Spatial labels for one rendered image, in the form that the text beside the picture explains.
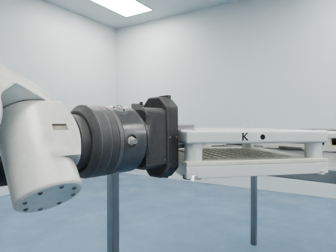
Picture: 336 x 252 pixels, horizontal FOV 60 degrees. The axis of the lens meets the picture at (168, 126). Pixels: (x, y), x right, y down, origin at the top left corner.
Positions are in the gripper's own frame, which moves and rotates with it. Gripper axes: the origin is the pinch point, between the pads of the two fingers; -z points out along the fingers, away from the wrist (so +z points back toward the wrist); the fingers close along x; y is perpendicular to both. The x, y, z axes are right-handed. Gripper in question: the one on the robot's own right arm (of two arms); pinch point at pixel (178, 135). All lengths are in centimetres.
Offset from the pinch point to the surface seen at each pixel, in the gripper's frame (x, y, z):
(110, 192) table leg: 28, -76, -40
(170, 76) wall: -85, -321, -347
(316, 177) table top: 11.6, 9.0, -40.6
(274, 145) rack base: 8, -21, -87
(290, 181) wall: 83, -126, -383
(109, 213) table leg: 38, -76, -40
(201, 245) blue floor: 97, -111, -153
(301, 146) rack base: 8, -10, -87
